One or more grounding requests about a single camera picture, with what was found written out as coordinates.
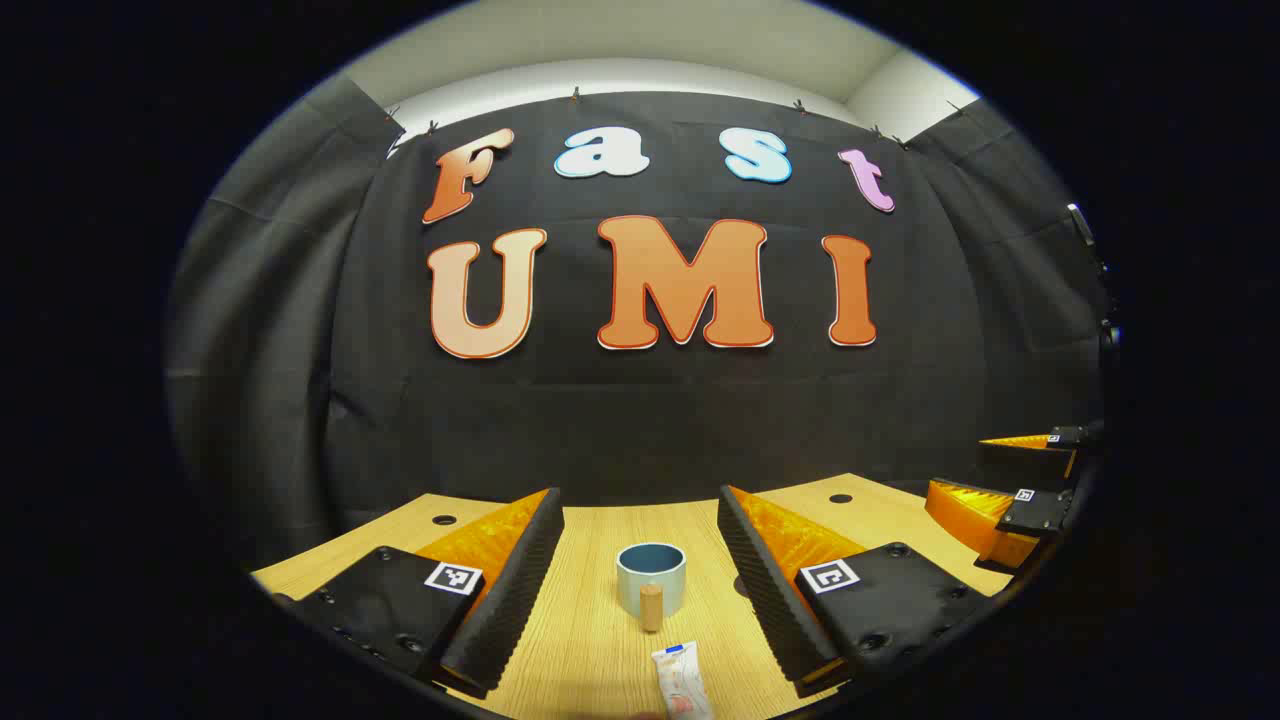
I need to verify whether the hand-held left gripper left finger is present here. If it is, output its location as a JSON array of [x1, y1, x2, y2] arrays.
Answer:
[[272, 487, 566, 699]]

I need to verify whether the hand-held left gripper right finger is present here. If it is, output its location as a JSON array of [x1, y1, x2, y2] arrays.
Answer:
[[716, 485, 991, 699]]

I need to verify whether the pale blue cup wooden handle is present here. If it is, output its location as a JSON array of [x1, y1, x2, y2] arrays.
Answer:
[[616, 543, 687, 633]]

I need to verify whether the white toothpaste tube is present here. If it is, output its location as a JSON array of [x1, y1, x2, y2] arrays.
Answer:
[[651, 642, 715, 720]]

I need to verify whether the wooden desktop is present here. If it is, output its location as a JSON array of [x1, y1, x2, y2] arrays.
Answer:
[[250, 472, 1016, 720]]

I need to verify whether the black stand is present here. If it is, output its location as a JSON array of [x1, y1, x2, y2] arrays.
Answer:
[[1065, 202, 1123, 349]]

